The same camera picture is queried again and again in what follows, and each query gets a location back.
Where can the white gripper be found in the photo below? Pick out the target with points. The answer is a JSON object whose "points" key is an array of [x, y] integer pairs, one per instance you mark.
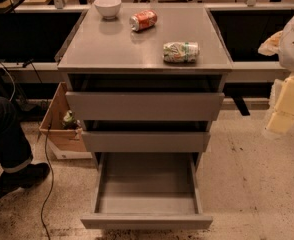
{"points": [[282, 101]]}

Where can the grey bottom drawer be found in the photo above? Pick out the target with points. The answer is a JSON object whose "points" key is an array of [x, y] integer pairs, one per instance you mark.
{"points": [[146, 191]]}

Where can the grey drawer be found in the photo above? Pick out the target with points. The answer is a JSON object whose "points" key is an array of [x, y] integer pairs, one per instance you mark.
{"points": [[147, 136], [146, 191], [146, 97]]}

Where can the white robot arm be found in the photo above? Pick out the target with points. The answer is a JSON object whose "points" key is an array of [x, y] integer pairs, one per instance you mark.
{"points": [[282, 44]]}

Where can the grey drawer cabinet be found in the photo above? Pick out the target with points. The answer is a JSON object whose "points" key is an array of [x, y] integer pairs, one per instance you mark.
{"points": [[112, 47]]}

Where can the grey middle drawer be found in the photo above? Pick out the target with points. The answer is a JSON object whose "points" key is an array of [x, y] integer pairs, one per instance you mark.
{"points": [[147, 136]]}

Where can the grey top drawer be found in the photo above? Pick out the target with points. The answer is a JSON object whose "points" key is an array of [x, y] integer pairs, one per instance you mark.
{"points": [[146, 97]]}

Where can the green white soda can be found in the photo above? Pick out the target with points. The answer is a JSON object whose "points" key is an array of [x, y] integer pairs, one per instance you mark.
{"points": [[181, 52]]}

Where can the orange soda can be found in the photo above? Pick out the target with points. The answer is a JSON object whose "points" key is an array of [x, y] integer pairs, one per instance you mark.
{"points": [[143, 20]]}

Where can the white ceramic bowl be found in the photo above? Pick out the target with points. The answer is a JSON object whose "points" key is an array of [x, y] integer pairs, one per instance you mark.
{"points": [[108, 9]]}

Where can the green bottle in box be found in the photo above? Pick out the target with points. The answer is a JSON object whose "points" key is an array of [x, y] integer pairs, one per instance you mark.
{"points": [[69, 121]]}

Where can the cardboard box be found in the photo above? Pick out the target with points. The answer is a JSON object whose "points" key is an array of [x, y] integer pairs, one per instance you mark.
{"points": [[66, 143]]}

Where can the black shoe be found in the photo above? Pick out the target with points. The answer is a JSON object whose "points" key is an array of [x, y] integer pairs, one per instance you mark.
{"points": [[29, 176]]}

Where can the person's leg dark trousers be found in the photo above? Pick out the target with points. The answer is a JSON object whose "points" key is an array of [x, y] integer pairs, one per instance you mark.
{"points": [[15, 150]]}

